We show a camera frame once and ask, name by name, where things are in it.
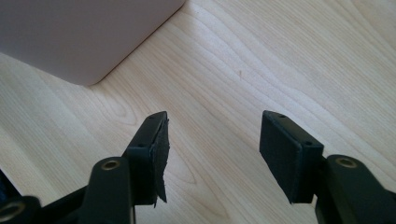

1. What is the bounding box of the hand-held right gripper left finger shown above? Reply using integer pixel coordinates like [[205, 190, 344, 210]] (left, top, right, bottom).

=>
[[121, 110, 171, 208]]

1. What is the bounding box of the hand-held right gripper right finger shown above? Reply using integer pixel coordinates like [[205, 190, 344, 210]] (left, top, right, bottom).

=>
[[259, 109, 325, 204]]

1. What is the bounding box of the pale pink mat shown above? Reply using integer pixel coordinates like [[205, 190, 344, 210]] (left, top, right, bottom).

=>
[[0, 0, 187, 87]]

